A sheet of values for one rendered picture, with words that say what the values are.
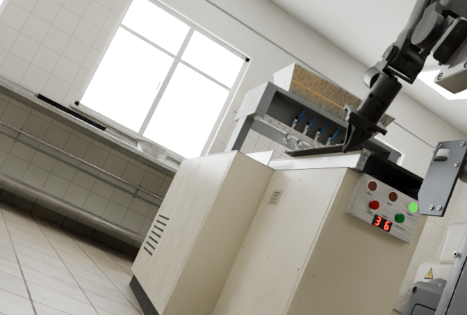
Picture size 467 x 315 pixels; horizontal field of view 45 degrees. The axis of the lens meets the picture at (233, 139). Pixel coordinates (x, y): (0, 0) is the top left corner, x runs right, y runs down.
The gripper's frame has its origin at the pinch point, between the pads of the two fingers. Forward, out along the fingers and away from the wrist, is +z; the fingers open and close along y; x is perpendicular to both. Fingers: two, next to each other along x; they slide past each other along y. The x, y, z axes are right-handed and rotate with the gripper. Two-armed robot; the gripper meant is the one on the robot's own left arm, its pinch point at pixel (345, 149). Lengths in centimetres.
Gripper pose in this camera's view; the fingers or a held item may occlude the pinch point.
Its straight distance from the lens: 138.7
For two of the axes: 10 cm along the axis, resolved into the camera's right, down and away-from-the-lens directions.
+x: 0.4, 3.5, -9.4
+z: -4.9, 8.2, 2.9
